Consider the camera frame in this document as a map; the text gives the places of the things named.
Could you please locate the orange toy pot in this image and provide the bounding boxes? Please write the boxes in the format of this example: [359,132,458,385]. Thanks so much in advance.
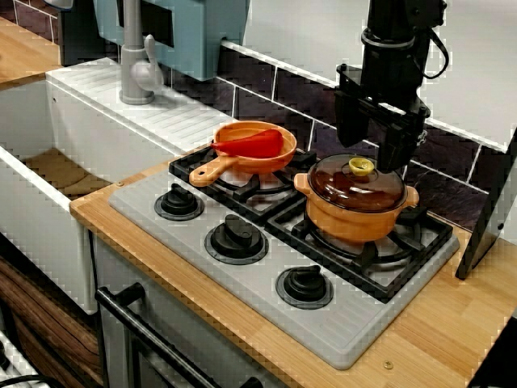
[293,153,420,245]

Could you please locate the black side panel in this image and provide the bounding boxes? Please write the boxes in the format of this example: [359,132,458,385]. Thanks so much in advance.
[455,129,517,280]

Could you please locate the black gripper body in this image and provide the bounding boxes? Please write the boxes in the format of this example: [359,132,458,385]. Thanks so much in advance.
[336,38,431,141]

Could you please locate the black stove knob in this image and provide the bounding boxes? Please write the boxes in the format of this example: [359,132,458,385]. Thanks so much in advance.
[275,265,334,310]
[204,213,270,266]
[153,183,206,221]

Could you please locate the black burner grate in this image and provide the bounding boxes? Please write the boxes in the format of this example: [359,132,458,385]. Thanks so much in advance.
[265,204,454,305]
[168,143,318,221]

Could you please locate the red toy pepper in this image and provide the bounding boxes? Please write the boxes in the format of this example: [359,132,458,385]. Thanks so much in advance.
[210,129,283,158]

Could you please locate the white toy sink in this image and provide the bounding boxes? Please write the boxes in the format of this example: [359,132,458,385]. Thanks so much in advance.
[0,56,243,316]

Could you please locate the dark tiled backsplash panel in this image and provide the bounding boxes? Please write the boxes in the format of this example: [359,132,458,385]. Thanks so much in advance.
[14,0,506,243]

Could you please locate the teal toy cabinet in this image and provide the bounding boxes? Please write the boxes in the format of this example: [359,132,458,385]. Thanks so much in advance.
[93,0,251,81]

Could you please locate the grey toy faucet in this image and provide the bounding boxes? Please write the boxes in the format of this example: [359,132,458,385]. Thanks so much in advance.
[119,0,165,105]

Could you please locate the white toy oven cabinet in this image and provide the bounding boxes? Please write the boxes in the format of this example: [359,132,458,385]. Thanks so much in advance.
[89,232,284,388]

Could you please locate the grey toy stove plate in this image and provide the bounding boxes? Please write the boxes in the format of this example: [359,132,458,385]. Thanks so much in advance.
[108,159,461,371]

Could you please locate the glass lid with yellow knob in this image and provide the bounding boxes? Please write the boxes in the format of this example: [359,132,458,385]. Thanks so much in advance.
[307,153,407,211]

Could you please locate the black floor cable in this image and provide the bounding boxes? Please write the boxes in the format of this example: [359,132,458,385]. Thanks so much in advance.
[0,373,56,388]

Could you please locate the black oven door handle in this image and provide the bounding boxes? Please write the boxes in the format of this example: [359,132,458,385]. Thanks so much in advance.
[95,282,263,388]

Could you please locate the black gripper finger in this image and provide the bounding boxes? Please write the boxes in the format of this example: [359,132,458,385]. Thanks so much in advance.
[376,116,422,173]
[334,91,372,149]

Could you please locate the black upright panel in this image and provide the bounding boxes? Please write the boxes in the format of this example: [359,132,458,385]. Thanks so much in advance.
[59,0,98,65]

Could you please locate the orange toy frying pan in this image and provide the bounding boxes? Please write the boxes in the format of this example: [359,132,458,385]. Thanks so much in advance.
[188,120,298,188]

